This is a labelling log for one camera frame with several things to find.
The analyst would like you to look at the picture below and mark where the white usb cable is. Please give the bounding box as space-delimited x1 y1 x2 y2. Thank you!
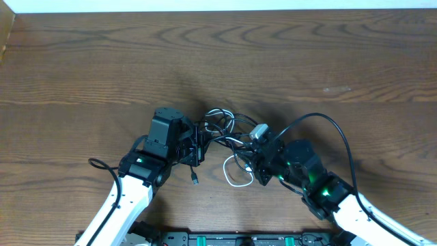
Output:
203 108 255 189

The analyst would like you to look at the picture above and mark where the black usb cable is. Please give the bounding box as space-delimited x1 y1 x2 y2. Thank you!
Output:
189 108 264 186

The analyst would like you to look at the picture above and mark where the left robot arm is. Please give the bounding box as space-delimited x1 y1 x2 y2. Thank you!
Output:
76 107 212 245

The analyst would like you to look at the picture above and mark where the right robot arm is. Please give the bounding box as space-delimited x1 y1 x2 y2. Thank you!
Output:
250 139 435 245

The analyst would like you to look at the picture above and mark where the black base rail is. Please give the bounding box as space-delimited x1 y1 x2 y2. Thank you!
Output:
74 221 369 246

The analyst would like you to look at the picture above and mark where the left camera black cable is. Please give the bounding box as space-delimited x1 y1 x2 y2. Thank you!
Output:
83 135 147 246

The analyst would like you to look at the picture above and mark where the camera black cable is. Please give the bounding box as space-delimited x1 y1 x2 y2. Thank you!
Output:
83 135 147 246
269 112 427 246

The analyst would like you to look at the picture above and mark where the right camera black cable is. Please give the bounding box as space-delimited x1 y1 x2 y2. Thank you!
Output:
269 112 427 246

